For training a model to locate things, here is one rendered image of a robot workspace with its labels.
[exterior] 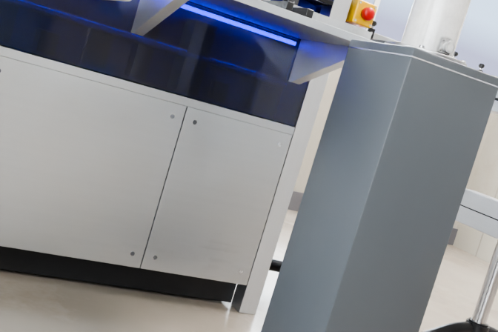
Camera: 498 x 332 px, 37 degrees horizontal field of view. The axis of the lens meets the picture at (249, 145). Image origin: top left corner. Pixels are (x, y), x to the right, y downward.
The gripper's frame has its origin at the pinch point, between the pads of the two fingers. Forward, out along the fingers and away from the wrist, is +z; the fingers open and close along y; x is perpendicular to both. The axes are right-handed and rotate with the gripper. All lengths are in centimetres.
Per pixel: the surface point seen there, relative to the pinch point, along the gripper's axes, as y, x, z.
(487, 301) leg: 7, 100, 72
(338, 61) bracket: 14.1, 11.9, 12.5
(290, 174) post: -10, 22, 48
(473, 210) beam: -9, 97, 45
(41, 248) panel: -10, -45, 84
